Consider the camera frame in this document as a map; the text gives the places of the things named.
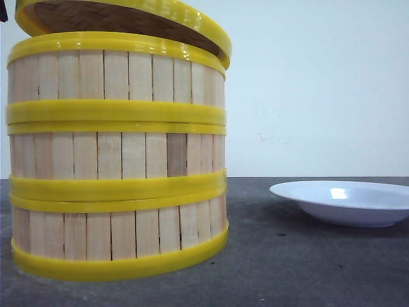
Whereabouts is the bamboo steamer basket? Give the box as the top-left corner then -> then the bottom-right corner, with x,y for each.
6,32 -> 226,135
10,132 -> 226,212
12,193 -> 228,281

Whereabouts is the white plate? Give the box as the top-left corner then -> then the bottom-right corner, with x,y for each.
269,180 -> 408,228

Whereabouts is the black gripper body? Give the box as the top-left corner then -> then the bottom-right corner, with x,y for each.
0,0 -> 7,22

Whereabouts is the woven bamboo steamer lid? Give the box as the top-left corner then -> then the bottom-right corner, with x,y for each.
15,1 -> 232,68

